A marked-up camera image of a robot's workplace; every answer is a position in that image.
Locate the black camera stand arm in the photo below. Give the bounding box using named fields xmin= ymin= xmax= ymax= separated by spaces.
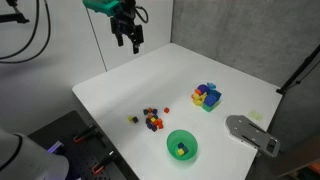
xmin=0 ymin=0 xmax=31 ymax=25

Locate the green plastic bowl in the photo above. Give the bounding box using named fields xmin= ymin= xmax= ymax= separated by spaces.
xmin=166 ymin=129 xmax=199 ymax=162

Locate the pale yellow tape piece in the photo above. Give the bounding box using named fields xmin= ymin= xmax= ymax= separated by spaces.
xmin=248 ymin=110 xmax=263 ymax=122

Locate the colourful block cluster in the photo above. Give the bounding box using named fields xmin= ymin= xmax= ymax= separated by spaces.
xmin=200 ymin=89 xmax=223 ymax=113

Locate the black hanging cable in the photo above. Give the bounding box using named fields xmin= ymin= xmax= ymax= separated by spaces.
xmin=0 ymin=0 xmax=41 ymax=61
xmin=0 ymin=0 xmax=52 ymax=65

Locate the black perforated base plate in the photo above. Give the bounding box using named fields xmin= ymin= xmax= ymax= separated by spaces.
xmin=27 ymin=110 xmax=140 ymax=180

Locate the grey metal mounting plate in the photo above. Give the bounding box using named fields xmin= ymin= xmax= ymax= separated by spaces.
xmin=225 ymin=114 xmax=282 ymax=158

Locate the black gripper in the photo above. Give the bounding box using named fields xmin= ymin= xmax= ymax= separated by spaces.
xmin=110 ymin=0 xmax=145 ymax=55

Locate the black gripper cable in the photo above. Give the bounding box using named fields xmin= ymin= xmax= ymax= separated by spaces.
xmin=134 ymin=5 xmax=150 ymax=25

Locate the yellow toy piece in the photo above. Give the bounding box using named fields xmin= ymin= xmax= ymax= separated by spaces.
xmin=191 ymin=92 xmax=208 ymax=107

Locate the purple glowing indicator light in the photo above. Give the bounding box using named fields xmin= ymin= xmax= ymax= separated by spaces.
xmin=47 ymin=140 xmax=65 ymax=155

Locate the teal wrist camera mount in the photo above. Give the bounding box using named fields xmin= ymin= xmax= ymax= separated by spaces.
xmin=82 ymin=0 xmax=122 ymax=17

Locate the big blue toy cube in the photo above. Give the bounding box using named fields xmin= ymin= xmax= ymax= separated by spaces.
xmin=204 ymin=93 xmax=218 ymax=108

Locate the black tripod stand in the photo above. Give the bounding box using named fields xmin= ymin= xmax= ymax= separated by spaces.
xmin=275 ymin=43 xmax=320 ymax=96

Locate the black clamp with red handle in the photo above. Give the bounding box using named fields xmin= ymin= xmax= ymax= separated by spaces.
xmin=91 ymin=150 xmax=118 ymax=176
xmin=73 ymin=124 xmax=102 ymax=144

